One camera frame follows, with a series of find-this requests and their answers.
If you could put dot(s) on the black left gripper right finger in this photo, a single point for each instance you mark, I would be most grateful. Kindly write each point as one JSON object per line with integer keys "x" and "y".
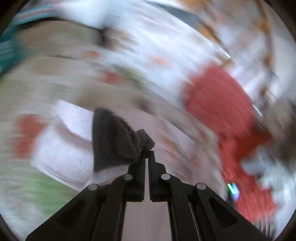
{"x": 196, "y": 212}

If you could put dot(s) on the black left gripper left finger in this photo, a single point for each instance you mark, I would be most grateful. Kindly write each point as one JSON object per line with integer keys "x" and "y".
{"x": 97, "y": 212}

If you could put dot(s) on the dark grey sock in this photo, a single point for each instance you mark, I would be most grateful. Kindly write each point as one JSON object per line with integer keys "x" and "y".
{"x": 114, "y": 141}

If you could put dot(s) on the pale pink printed garment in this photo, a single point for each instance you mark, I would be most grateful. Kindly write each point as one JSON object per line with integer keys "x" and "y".
{"x": 63, "y": 151}

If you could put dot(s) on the red floral sheet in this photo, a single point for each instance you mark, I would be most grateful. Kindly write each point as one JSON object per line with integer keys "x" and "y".
{"x": 253, "y": 203}

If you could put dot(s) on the red floral pillow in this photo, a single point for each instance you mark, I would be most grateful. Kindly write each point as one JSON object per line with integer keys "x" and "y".
{"x": 217, "y": 100}

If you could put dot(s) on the heart patterned quilt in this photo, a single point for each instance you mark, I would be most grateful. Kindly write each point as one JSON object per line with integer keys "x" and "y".
{"x": 62, "y": 63}

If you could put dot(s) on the white floral pillow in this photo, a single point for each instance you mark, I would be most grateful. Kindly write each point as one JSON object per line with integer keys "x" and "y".
{"x": 159, "y": 51}

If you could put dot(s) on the green plastic package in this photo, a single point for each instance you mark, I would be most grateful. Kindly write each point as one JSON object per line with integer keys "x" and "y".
{"x": 11, "y": 49}

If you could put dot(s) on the wooden chair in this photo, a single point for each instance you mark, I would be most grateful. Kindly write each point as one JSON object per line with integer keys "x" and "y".
{"x": 243, "y": 32}

